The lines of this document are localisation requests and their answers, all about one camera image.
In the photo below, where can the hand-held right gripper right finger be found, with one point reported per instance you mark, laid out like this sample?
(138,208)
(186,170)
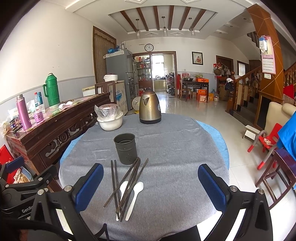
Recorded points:
(212,185)

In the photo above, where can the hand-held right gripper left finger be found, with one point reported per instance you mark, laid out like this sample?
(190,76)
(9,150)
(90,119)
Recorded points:
(89,185)

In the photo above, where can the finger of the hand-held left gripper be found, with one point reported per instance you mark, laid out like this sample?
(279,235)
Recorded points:
(34,182)
(15,162)

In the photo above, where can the white plastic spoon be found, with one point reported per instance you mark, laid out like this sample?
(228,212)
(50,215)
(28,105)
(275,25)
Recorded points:
(138,186)
(123,185)

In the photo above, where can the grey metal utensil holder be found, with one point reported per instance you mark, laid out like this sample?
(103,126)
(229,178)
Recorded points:
(124,148)

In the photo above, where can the red box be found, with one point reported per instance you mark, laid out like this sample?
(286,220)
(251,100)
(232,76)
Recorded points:
(5,155)

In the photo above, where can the golden foil bag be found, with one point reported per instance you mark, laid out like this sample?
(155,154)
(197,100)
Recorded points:
(22,177)

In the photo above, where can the carved wooden sideboard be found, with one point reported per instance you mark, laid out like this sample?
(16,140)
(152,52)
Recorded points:
(46,139)

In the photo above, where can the purple thermos bottle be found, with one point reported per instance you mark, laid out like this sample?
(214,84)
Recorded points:
(23,113)

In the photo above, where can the blue under cloth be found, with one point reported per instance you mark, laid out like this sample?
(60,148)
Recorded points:
(218,135)

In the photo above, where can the purple cup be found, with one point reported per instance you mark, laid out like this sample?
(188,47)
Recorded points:
(38,117)

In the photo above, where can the grey tablecloth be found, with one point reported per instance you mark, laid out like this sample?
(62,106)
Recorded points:
(175,150)

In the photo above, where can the clear plastic cup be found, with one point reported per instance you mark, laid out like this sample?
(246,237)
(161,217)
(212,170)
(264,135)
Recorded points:
(41,109)

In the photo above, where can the white step stool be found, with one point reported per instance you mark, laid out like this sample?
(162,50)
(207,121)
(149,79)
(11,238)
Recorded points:
(249,133)

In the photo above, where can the white plastic basin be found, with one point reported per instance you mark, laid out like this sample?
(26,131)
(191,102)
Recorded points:
(109,124)

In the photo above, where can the blue-label plastic bottle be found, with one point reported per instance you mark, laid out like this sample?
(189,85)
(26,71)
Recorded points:
(38,98)

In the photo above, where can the red child's chair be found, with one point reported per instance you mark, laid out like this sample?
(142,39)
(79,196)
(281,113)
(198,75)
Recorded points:
(266,141)

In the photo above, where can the white crumpled wrapper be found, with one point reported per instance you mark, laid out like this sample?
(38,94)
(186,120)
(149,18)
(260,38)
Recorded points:
(63,106)

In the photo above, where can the brown wooden chair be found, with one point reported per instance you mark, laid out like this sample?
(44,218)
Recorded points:
(283,160)

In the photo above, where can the green thermos jug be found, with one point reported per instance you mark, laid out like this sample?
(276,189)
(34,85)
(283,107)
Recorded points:
(52,89)

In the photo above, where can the orange cardboard box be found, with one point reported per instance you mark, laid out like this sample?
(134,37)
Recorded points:
(203,96)

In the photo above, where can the clear water jug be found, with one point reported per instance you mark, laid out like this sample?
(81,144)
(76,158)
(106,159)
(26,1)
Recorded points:
(216,95)

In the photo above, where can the blue plastic sheet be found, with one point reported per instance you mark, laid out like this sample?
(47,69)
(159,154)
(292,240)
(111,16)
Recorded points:
(288,134)

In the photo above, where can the cream padded chair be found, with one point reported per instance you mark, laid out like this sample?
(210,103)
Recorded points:
(275,115)

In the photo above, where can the small white cabinet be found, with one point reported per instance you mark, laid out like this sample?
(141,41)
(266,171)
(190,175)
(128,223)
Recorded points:
(89,91)

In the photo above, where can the white chest freezer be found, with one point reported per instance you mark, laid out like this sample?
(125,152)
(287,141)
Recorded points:
(120,95)

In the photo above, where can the white floor fan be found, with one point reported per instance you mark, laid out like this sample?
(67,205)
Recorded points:
(136,102)

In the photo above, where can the bronze electric kettle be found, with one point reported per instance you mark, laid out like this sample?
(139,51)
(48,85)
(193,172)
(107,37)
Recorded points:
(149,109)

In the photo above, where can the dark wooden chair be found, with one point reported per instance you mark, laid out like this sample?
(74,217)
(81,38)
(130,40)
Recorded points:
(101,87)

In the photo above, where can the dark wooden dining table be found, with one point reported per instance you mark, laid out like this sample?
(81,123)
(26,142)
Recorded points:
(196,84)

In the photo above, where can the flat orange box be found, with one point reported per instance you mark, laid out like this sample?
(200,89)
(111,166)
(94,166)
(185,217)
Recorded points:
(202,80)

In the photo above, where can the white rice cooker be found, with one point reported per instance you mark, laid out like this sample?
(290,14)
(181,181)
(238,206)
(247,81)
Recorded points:
(110,77)

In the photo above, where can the wooden staircase railing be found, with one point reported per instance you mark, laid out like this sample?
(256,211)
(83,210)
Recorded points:
(242,78)

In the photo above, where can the grey refrigerator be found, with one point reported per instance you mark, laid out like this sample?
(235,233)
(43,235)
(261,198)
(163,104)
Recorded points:
(120,67)

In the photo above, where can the glass shelf with bottles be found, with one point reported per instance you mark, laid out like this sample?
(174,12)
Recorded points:
(143,69)

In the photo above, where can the brown curtain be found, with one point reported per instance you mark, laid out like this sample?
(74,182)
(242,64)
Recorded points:
(100,55)

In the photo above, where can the glass pendant lamp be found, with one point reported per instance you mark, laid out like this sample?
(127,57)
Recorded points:
(192,30)
(138,33)
(164,30)

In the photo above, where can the framed wall picture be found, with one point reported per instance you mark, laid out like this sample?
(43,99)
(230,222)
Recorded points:
(197,58)

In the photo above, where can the pink wall calendar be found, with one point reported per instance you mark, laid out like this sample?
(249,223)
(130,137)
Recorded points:
(268,60)

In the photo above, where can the round wall clock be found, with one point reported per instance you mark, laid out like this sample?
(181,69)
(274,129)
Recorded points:
(149,47)

